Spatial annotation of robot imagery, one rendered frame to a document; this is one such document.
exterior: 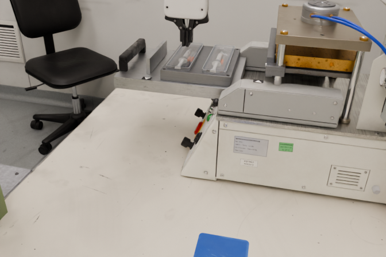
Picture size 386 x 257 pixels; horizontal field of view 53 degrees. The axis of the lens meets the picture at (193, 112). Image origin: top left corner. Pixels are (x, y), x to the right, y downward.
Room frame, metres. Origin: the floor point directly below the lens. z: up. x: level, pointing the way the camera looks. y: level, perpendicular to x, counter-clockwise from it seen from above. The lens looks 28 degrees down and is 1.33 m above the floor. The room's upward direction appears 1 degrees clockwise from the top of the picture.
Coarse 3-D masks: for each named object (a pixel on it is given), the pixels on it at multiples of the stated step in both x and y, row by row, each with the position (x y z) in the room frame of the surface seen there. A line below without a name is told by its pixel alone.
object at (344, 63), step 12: (276, 48) 0.81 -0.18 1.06; (288, 48) 0.81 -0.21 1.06; (300, 48) 0.82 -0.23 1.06; (312, 48) 0.82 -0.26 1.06; (324, 48) 0.82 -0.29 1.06; (288, 60) 0.77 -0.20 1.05; (300, 60) 0.77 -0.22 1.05; (312, 60) 0.76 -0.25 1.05; (324, 60) 0.76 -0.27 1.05; (336, 60) 0.75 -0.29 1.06; (348, 60) 0.75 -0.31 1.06; (288, 72) 0.77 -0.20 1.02; (300, 72) 0.77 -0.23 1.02; (312, 72) 0.76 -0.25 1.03; (324, 72) 0.76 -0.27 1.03; (336, 72) 0.75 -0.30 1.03; (348, 72) 0.75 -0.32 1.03
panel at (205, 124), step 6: (216, 108) 0.81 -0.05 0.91; (216, 114) 0.75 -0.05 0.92; (204, 120) 0.91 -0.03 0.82; (210, 120) 0.77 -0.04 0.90; (204, 126) 0.83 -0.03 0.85; (198, 132) 0.88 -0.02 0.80; (204, 132) 0.76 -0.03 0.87; (198, 138) 0.78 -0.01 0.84; (192, 150) 0.77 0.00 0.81; (186, 162) 0.77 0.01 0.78
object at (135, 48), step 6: (138, 42) 0.98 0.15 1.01; (144, 42) 1.01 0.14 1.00; (132, 48) 0.93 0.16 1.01; (138, 48) 0.96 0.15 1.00; (144, 48) 1.01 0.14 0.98; (126, 54) 0.89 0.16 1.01; (132, 54) 0.92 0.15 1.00; (120, 60) 0.88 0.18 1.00; (126, 60) 0.88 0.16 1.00; (120, 66) 0.88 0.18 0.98; (126, 66) 0.88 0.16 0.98
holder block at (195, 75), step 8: (208, 48) 0.99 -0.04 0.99; (200, 56) 0.93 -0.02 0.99; (208, 56) 0.93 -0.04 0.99; (200, 64) 0.87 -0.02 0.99; (232, 64) 0.87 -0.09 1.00; (160, 72) 0.83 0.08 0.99; (168, 72) 0.83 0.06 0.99; (176, 72) 0.82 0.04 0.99; (184, 72) 0.82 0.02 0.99; (192, 72) 0.82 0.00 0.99; (200, 72) 0.82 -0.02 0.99; (232, 72) 0.82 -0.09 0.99; (176, 80) 0.82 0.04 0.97; (184, 80) 0.82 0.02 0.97; (192, 80) 0.82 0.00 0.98; (200, 80) 0.81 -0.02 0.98; (208, 80) 0.81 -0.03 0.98; (216, 80) 0.80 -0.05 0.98; (224, 80) 0.80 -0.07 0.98; (232, 80) 0.83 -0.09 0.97
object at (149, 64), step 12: (156, 48) 0.94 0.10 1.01; (132, 60) 0.95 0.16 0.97; (144, 60) 0.95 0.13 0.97; (156, 60) 0.91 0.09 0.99; (240, 60) 0.97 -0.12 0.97; (120, 72) 0.87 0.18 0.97; (132, 72) 0.87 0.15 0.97; (144, 72) 0.87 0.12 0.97; (156, 72) 0.87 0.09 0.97; (240, 72) 0.89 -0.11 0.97; (120, 84) 0.84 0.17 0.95; (132, 84) 0.83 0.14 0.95; (144, 84) 0.83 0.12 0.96; (156, 84) 0.82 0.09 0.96; (168, 84) 0.82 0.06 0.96; (180, 84) 0.81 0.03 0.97; (192, 84) 0.81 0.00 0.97; (204, 84) 0.81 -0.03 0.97; (204, 96) 0.80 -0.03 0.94; (216, 96) 0.79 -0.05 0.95
